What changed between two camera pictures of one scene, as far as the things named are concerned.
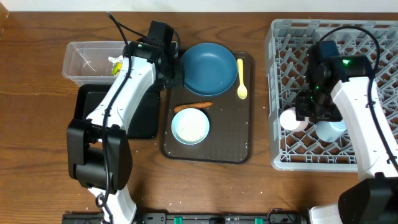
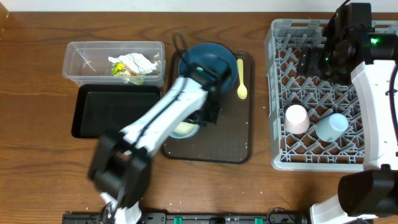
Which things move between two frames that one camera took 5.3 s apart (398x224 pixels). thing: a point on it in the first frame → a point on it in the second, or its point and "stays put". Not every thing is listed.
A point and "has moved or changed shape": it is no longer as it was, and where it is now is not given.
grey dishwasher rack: [288, 41] stays put
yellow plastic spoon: [242, 91] stays put
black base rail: [194, 218] stays put
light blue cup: [329, 131] stays put
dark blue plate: [209, 69] stays put
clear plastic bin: [87, 62] stays put
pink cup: [288, 121] has moved or changed shape
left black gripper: [173, 78] → [212, 112]
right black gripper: [306, 109] → [311, 62]
